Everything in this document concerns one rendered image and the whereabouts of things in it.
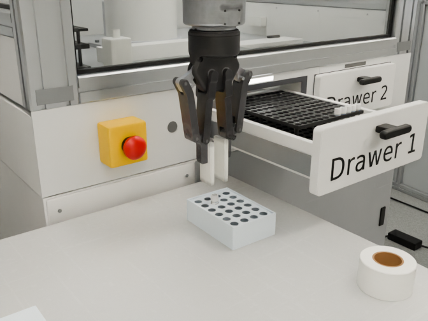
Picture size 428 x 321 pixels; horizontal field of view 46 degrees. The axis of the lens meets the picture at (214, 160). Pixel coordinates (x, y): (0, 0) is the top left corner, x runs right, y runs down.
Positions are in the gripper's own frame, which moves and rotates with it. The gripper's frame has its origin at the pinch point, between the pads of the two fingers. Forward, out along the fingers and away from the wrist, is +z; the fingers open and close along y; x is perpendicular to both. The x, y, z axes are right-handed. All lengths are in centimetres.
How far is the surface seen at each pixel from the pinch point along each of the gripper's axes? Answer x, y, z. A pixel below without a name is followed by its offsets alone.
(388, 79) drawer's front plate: 17, 68, -2
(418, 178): 79, 194, 76
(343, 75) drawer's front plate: 17, 50, -5
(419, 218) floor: 62, 172, 87
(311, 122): -1.6, 19.9, -3.2
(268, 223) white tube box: -9.1, 3.7, 8.4
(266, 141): 1.5, 12.3, -0.3
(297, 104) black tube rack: 9.3, 27.4, -3.2
